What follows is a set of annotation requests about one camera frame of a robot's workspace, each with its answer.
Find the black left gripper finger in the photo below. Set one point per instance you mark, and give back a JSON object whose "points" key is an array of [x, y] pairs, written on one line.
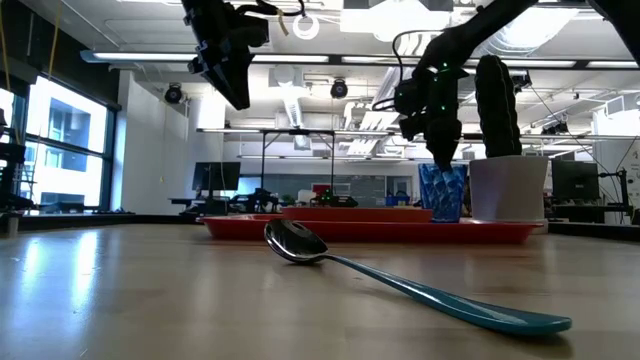
{"points": [[232, 82]]}

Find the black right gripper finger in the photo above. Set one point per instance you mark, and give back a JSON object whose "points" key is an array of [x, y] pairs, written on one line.
{"points": [[444, 145]]}

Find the blue translucent cup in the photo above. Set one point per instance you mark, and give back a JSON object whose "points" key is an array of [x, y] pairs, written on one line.
{"points": [[442, 195]]}

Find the pink round plate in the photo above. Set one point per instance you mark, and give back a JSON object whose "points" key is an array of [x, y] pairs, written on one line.
{"points": [[355, 215]]}

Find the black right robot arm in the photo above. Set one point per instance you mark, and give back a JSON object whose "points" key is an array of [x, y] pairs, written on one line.
{"points": [[470, 35]]}

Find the red plastic tray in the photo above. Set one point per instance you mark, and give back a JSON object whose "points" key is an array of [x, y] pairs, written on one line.
{"points": [[350, 231]]}

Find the round black ceiling fixture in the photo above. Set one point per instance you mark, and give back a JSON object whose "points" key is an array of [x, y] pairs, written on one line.
{"points": [[339, 89], [173, 94]]}

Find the dark green cactus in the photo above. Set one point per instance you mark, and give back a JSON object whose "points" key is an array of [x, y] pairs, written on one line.
{"points": [[497, 110]]}

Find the long ceiling light bar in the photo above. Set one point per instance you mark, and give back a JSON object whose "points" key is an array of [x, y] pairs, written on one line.
{"points": [[150, 57]]}

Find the black computer monitor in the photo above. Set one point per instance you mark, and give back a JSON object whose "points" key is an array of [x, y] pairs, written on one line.
{"points": [[216, 175], [575, 180]]}

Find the black tall table frame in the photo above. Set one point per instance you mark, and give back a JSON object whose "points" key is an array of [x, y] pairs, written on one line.
{"points": [[262, 160]]}

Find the black aluminium table frame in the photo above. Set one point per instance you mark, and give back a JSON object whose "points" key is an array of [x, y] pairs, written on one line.
{"points": [[100, 220]]}

